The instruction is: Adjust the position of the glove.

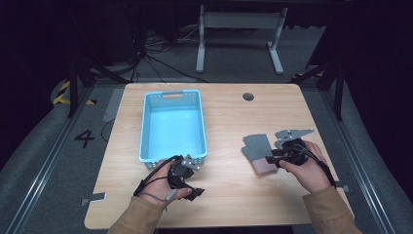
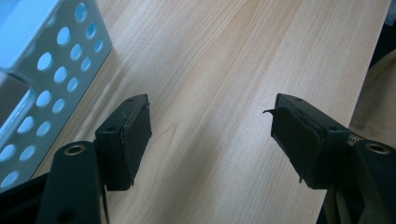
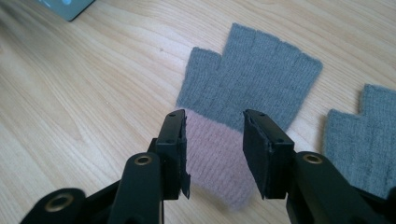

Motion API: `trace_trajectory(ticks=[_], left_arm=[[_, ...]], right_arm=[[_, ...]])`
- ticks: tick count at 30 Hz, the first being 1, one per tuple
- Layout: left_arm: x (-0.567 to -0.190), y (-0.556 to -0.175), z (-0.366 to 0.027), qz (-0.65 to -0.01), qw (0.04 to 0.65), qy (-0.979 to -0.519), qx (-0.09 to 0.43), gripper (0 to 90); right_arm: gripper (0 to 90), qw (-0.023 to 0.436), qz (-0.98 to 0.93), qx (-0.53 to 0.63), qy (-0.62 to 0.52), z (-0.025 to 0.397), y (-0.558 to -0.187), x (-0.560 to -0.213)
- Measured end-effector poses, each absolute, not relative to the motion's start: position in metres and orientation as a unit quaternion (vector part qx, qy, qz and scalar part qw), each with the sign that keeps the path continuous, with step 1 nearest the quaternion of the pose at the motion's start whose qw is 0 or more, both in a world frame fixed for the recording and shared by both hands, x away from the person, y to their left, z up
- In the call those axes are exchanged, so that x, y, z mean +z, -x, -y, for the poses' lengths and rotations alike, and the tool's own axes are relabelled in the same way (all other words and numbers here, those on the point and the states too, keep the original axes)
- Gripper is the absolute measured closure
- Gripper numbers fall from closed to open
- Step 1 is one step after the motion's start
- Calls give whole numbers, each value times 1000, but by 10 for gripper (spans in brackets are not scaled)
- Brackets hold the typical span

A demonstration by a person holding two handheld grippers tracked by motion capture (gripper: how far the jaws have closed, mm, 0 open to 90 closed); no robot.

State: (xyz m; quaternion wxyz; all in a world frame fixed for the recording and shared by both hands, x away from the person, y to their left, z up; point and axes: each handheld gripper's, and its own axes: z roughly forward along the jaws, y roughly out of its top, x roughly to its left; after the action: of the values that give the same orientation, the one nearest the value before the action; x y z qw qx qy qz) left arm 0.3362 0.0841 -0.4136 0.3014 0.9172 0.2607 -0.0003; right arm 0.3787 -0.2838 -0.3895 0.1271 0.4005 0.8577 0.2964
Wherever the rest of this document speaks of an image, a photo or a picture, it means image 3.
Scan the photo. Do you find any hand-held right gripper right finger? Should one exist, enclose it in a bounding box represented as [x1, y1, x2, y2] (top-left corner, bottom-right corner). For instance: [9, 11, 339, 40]
[242, 108, 296, 200]

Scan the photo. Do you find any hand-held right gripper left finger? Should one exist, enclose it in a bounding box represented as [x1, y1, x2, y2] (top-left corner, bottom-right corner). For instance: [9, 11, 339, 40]
[154, 108, 191, 200]

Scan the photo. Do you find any grey glove with pink cuff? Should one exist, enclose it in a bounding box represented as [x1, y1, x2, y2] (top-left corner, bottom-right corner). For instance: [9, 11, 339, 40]
[176, 22, 324, 210]
[323, 83, 396, 200]

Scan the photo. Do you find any light blue plastic basket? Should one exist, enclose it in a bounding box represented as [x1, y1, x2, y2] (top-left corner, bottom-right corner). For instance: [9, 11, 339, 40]
[36, 0, 96, 22]

